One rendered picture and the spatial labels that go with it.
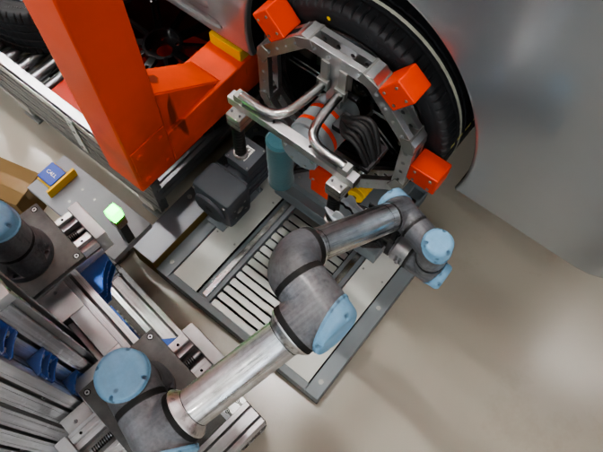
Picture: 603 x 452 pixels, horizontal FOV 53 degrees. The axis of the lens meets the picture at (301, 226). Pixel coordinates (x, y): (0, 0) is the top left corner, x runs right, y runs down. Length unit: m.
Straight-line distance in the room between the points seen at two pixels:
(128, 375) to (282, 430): 1.09
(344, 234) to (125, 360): 0.53
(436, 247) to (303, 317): 0.42
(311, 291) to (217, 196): 1.04
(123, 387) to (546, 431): 1.64
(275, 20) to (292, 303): 0.79
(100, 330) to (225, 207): 0.68
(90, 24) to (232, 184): 0.87
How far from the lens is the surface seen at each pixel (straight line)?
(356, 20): 1.58
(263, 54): 1.78
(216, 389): 1.25
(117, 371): 1.33
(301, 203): 2.40
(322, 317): 1.16
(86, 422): 1.63
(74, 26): 1.50
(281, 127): 1.60
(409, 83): 1.49
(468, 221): 2.65
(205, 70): 2.11
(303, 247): 1.23
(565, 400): 2.54
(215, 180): 2.19
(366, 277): 2.38
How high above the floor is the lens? 2.30
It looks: 65 degrees down
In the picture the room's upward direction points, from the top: 2 degrees clockwise
